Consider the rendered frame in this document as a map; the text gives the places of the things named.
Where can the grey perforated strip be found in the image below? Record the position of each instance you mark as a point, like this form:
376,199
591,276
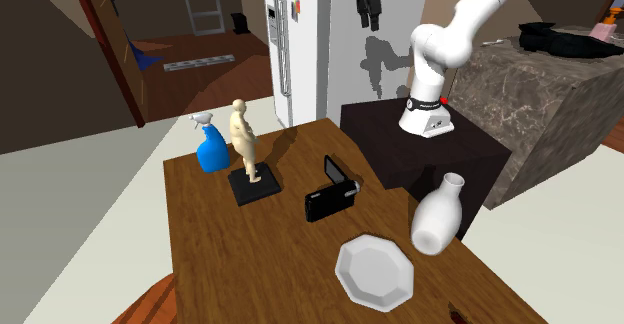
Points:
199,62

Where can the brown wooden table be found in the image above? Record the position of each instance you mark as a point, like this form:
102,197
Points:
253,264

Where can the white octagonal plate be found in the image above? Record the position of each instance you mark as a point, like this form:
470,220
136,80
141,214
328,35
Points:
374,273

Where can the marble counter block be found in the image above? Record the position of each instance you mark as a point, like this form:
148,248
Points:
531,113

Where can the white vase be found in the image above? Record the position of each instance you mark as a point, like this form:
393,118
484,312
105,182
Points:
436,216

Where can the beige figure on black base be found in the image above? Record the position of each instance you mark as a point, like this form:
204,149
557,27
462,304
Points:
244,138

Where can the blue spray bottle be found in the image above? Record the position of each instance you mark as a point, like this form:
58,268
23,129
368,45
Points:
212,152

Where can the dark robot stand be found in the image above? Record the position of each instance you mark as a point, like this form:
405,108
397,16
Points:
419,157

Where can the white refrigerator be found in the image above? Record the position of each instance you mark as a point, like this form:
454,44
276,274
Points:
341,45

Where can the small black bin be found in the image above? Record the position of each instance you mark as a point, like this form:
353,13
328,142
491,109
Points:
240,23

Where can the red-brown door frame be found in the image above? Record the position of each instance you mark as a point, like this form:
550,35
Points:
109,45

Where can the grey ladder shelf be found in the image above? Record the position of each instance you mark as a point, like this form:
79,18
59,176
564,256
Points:
202,6

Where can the black cloth heap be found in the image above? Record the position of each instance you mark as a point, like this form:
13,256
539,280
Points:
560,42

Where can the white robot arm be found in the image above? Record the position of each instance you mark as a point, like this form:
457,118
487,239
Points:
429,98

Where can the pink box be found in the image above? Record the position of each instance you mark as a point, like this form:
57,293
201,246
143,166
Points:
601,31

